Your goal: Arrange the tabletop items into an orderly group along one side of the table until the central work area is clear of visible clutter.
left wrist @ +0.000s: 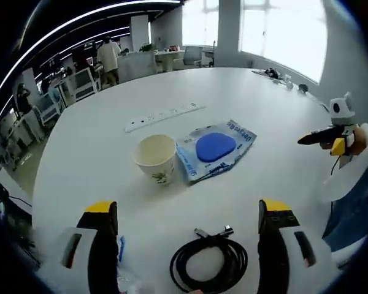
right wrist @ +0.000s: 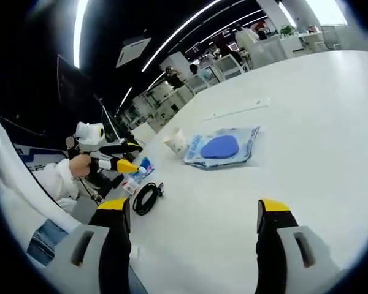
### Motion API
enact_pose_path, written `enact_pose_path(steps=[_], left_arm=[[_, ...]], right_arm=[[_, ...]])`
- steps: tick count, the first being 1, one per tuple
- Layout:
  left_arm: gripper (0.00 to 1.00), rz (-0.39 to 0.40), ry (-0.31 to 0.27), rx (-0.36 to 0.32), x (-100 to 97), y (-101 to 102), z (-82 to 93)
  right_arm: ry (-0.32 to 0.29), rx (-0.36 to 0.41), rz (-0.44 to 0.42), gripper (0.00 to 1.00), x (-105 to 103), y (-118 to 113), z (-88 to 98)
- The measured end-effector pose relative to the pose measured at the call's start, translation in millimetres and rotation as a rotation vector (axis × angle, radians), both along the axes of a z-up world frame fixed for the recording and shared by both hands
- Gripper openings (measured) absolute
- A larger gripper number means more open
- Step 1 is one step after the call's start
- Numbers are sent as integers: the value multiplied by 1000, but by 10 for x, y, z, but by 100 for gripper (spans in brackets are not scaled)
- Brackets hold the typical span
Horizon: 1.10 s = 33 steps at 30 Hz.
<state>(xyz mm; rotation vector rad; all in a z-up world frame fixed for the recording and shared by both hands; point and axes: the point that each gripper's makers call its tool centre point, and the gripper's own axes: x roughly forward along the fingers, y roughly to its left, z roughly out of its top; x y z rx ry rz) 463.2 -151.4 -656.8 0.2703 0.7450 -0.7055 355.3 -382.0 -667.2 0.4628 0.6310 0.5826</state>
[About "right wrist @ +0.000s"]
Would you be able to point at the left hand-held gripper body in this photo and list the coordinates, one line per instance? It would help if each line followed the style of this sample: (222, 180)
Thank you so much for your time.
(89, 137)

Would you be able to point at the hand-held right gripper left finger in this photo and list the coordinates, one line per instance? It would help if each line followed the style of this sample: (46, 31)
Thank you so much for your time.
(76, 260)

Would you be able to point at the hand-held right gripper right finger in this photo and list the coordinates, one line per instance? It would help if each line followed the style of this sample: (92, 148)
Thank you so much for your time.
(288, 263)

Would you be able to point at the blue and pink plastic packet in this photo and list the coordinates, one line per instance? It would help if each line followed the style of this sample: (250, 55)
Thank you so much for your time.
(145, 167)

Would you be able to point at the white paper cup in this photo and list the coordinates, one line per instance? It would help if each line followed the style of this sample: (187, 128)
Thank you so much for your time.
(178, 142)

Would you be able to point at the clear packet with blue pad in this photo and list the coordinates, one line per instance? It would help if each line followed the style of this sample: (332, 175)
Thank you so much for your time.
(220, 147)

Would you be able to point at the person's left hand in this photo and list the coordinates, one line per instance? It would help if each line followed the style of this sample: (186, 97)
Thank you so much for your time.
(79, 167)

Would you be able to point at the person's jeans leg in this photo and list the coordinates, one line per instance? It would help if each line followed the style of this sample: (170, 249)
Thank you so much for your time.
(47, 242)

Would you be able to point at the dark hanging screen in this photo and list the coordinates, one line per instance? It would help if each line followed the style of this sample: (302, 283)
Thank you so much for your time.
(70, 79)

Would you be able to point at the white table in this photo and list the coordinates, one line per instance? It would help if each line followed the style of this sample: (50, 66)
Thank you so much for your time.
(263, 199)

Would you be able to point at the person's white coat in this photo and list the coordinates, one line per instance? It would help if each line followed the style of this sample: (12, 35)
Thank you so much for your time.
(18, 183)

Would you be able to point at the ceiling air conditioner panel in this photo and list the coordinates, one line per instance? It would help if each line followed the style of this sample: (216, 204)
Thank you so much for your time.
(133, 52)

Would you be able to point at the wide ceiling light strip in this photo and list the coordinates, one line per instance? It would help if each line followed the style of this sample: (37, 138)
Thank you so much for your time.
(79, 33)

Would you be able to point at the long ceiling light strip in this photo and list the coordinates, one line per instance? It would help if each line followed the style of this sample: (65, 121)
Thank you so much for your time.
(178, 33)

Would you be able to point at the table socket panel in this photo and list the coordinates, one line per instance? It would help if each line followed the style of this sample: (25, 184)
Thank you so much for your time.
(251, 105)

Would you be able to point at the green potted plant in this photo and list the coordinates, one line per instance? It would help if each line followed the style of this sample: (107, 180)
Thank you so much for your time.
(286, 30)

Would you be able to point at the wall poster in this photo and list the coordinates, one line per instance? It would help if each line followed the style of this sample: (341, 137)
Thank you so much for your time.
(33, 153)

